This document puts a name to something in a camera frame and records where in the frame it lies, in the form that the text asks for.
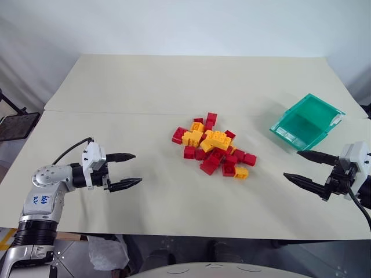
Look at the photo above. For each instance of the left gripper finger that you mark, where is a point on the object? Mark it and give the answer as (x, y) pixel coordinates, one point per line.
(126, 184)
(120, 157)

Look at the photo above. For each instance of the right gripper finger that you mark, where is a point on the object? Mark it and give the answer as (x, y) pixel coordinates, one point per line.
(319, 157)
(307, 183)

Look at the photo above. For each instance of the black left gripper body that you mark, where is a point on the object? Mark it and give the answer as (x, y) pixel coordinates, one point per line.
(103, 180)

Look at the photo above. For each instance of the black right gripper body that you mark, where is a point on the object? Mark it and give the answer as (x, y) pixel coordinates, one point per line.
(337, 181)

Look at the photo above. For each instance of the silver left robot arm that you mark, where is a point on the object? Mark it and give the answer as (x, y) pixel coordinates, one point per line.
(43, 177)

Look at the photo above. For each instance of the green plastic bin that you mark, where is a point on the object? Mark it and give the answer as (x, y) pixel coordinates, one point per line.
(304, 124)

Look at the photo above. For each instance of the red plastic toy brick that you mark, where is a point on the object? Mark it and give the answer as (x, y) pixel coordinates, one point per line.
(239, 154)
(230, 134)
(177, 135)
(231, 159)
(189, 152)
(250, 160)
(198, 120)
(228, 170)
(209, 125)
(209, 167)
(200, 154)
(211, 117)
(217, 155)

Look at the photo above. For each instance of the wooden strip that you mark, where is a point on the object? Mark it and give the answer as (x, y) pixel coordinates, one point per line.
(69, 236)

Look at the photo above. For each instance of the crumpled clear plastic bag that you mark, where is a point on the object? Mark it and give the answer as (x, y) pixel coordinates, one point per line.
(107, 252)

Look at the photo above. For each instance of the black mesh stand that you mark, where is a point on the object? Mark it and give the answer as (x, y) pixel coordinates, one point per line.
(16, 126)

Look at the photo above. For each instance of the white rounded robot torso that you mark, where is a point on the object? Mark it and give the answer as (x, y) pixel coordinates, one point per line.
(226, 270)

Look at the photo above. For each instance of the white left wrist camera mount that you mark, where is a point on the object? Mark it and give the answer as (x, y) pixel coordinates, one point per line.
(93, 156)

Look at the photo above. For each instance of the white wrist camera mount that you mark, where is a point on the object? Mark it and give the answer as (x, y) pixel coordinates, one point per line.
(93, 156)
(358, 157)

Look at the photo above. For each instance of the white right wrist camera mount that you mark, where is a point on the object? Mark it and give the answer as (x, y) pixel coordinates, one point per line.
(358, 157)

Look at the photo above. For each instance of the dark object at wall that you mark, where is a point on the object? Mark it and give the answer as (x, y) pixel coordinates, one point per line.
(367, 107)

